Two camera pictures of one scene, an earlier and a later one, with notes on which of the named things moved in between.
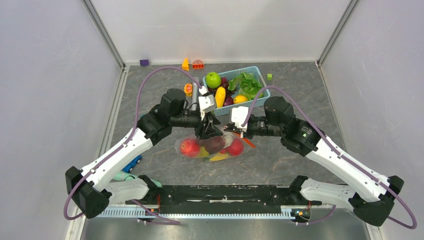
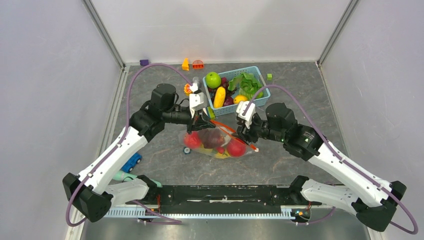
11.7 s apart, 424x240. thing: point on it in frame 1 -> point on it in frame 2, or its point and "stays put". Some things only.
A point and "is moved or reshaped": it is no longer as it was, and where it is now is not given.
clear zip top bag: x=211 y=148 is moved or reshaped
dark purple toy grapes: x=224 y=82 stays put
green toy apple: x=213 y=80 stays put
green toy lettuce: x=247 y=84 stays put
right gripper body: x=242 y=132 -> x=253 y=133
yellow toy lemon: x=240 y=99 stays put
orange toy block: x=185 y=66 stays put
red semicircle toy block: x=198 y=64 stays put
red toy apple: x=189 y=147 is moved or reshaped
